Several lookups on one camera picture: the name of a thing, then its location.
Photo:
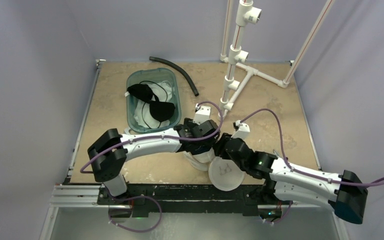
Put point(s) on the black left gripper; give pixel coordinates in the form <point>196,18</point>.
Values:
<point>189,123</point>

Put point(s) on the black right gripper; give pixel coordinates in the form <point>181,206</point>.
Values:
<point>224,145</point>

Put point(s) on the black garment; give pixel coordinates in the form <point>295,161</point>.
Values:
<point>152,102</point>

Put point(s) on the pale mint white bra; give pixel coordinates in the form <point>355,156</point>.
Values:
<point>152,106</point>

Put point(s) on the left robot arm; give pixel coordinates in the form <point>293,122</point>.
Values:
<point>111,150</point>

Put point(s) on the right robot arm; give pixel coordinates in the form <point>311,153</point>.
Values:
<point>341,193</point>

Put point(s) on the teal transparent plastic tub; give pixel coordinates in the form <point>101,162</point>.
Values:
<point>163,83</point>

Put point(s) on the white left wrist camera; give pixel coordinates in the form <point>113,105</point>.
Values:
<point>202,114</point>

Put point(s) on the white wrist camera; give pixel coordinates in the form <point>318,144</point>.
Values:
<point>242,130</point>
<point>202,114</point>

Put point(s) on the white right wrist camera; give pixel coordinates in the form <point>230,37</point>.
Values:
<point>242,130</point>

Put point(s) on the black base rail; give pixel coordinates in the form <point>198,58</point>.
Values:
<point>247,200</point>

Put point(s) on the white PVC pipe frame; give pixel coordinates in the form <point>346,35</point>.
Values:
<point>238,73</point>

